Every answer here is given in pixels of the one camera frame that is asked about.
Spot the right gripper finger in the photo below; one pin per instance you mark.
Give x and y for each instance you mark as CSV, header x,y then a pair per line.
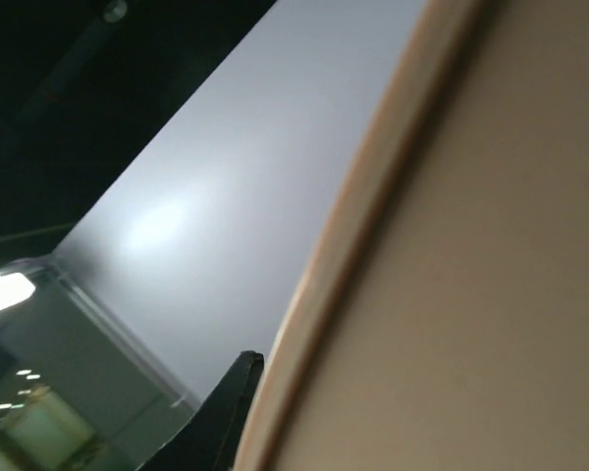
x,y
209,441

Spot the salmon pink plastic bin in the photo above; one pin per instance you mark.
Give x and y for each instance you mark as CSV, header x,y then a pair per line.
x,y
443,321

